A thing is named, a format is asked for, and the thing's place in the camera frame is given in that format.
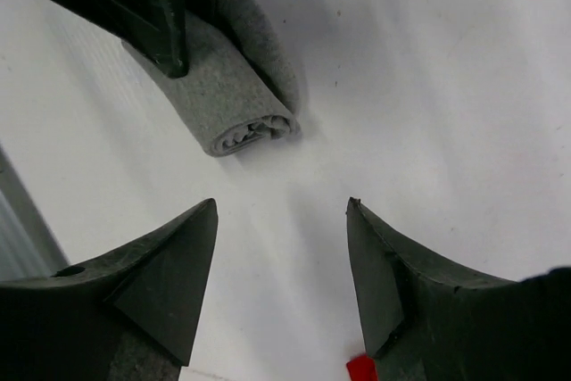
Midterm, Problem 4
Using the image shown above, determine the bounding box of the grey sock with black stripes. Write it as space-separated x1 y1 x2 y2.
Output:
124 0 301 157

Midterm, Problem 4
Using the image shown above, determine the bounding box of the red sock with white print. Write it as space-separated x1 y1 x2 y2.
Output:
345 354 377 381

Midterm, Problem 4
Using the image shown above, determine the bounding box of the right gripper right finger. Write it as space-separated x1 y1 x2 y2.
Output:
346 198 570 380

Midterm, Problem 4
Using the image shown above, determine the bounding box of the aluminium frame rail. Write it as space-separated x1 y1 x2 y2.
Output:
1 153 69 281

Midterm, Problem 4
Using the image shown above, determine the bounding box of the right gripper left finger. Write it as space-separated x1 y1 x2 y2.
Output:
1 199 218 380

